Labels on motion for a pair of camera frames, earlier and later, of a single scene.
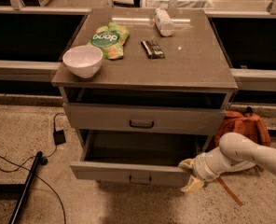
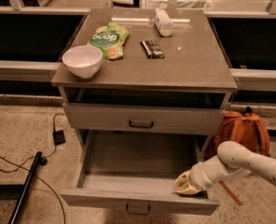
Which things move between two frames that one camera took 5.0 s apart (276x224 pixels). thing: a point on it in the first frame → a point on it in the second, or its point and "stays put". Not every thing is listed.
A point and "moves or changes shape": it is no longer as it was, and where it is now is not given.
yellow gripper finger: x=186 y=163 → x=183 y=181
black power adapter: x=59 y=137 stays put
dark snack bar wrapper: x=153 y=49 stays put
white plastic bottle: x=163 y=21 stays put
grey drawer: x=138 y=157 moves or changes shape
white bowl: x=83 y=61 stays put
